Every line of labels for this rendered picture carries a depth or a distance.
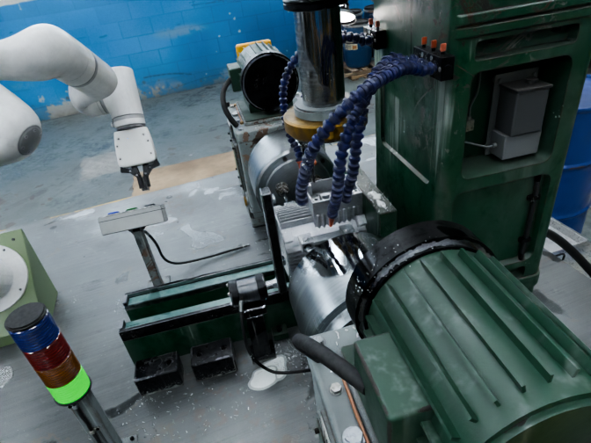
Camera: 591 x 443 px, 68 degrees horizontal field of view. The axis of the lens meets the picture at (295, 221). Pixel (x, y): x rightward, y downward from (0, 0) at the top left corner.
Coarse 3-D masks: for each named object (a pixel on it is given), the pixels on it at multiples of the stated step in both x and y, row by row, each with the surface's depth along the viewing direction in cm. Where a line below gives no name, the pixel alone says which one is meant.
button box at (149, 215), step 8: (136, 208) 121; (144, 208) 119; (152, 208) 119; (160, 208) 119; (104, 216) 117; (112, 216) 118; (120, 216) 118; (128, 216) 118; (136, 216) 118; (144, 216) 119; (152, 216) 119; (160, 216) 119; (104, 224) 117; (112, 224) 118; (120, 224) 118; (128, 224) 118; (136, 224) 119; (144, 224) 119; (152, 224) 119; (104, 232) 118; (112, 232) 118
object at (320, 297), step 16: (336, 240) 82; (352, 240) 82; (368, 240) 82; (320, 256) 81; (336, 256) 79; (352, 256) 78; (304, 272) 82; (320, 272) 78; (336, 272) 76; (288, 288) 87; (304, 288) 80; (320, 288) 76; (336, 288) 73; (304, 304) 78; (320, 304) 74; (336, 304) 71; (304, 320) 77; (320, 320) 72; (336, 320) 71
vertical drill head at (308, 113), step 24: (312, 24) 79; (336, 24) 80; (312, 48) 82; (336, 48) 82; (312, 72) 84; (336, 72) 85; (312, 96) 87; (336, 96) 87; (288, 120) 90; (312, 120) 88; (312, 168) 94
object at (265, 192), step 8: (264, 192) 83; (264, 200) 83; (272, 200) 84; (264, 208) 84; (272, 208) 85; (264, 216) 88; (272, 216) 86; (272, 224) 86; (272, 232) 88; (272, 240) 88; (272, 248) 90; (280, 248) 90; (272, 256) 92; (280, 256) 91; (280, 264) 92; (280, 272) 93; (280, 280) 95; (280, 288) 96
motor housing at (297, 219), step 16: (288, 208) 104; (304, 208) 104; (288, 224) 101; (304, 224) 102; (336, 224) 102; (352, 224) 103; (320, 240) 100; (288, 256) 100; (304, 256) 100; (288, 272) 105
